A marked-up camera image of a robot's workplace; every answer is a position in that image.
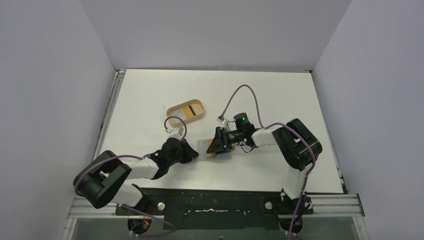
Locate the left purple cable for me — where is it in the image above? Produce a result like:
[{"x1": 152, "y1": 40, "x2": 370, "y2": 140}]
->
[{"x1": 73, "y1": 115, "x2": 188, "y2": 198}]

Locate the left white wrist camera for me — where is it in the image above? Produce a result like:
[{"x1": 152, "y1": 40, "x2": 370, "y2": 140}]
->
[{"x1": 166, "y1": 126, "x2": 184, "y2": 141}]

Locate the gold card in tray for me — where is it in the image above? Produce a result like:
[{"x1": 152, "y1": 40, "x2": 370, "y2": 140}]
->
[{"x1": 182, "y1": 105, "x2": 197, "y2": 119}]

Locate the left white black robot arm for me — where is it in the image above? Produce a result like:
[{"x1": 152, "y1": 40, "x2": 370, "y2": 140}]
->
[{"x1": 73, "y1": 137, "x2": 199, "y2": 215}]

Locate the black wire loop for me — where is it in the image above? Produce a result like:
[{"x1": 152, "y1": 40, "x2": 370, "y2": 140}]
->
[{"x1": 240, "y1": 140, "x2": 256, "y2": 154}]

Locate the oval beige tray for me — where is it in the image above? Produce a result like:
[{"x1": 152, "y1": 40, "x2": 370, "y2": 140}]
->
[{"x1": 166, "y1": 99, "x2": 205, "y2": 127}]

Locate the beige card holder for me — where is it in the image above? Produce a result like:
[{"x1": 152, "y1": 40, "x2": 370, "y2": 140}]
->
[{"x1": 197, "y1": 138, "x2": 232, "y2": 161}]

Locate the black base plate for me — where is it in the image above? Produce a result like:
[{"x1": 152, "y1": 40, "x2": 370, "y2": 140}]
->
[{"x1": 135, "y1": 188, "x2": 314, "y2": 230}]

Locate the silver card in tray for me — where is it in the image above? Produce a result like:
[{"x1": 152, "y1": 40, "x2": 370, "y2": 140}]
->
[{"x1": 169, "y1": 109, "x2": 187, "y2": 121}]

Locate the aluminium frame rail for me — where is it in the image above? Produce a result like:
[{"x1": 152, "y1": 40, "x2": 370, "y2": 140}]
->
[{"x1": 94, "y1": 69, "x2": 127, "y2": 156}]

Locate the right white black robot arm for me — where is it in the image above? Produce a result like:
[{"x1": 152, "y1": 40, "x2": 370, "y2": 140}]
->
[{"x1": 206, "y1": 112, "x2": 323, "y2": 214}]

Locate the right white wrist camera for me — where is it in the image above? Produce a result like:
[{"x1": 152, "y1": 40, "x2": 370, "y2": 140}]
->
[{"x1": 216, "y1": 115, "x2": 234, "y2": 131}]

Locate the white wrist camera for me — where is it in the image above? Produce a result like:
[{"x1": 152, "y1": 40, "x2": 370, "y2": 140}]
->
[
  {"x1": 166, "y1": 126, "x2": 184, "y2": 141},
  {"x1": 216, "y1": 115, "x2": 234, "y2": 131}
]

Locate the gold credit card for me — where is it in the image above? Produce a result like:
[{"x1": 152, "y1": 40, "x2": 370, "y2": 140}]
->
[{"x1": 202, "y1": 139, "x2": 217, "y2": 159}]

